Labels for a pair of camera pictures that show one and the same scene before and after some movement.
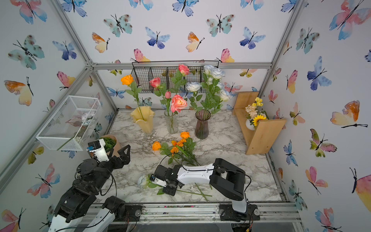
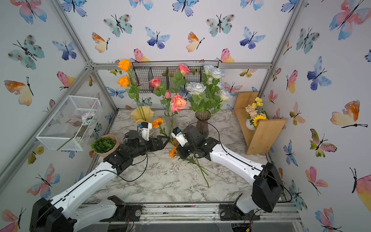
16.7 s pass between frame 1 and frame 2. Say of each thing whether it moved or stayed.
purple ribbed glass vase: stayed
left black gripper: moved
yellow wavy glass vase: stayed
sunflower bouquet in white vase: stayed
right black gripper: moved
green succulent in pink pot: stayed
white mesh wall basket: stayed
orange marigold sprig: moved
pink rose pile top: stayed
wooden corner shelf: stayed
